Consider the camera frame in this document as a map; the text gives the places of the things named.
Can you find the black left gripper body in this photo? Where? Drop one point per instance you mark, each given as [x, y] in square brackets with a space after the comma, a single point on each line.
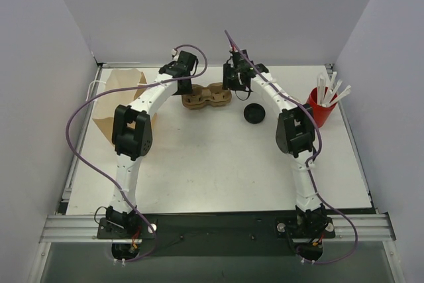
[185, 85]

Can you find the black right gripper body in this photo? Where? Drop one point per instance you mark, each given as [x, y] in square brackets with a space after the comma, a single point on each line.
[232, 81]

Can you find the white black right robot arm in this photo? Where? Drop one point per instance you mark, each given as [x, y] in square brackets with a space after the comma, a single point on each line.
[295, 131]

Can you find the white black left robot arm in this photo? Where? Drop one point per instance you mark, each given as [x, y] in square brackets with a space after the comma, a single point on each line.
[132, 136]

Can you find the brown paper takeout bag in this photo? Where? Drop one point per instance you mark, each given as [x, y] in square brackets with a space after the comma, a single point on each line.
[104, 107]

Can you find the brown pulp cup carrier stack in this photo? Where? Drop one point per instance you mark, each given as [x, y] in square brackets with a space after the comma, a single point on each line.
[211, 95]

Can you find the black plastic lid stack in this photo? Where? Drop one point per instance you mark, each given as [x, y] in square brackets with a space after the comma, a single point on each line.
[254, 113]

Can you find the red ribbed straw cup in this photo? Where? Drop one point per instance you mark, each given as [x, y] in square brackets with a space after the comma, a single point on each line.
[320, 113]

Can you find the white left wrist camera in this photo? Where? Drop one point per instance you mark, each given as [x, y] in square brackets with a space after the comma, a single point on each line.
[174, 52]

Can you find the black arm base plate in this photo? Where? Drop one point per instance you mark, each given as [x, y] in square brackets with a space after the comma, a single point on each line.
[202, 245]

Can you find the aluminium front rail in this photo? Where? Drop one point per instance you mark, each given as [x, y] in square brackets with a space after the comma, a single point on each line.
[86, 228]

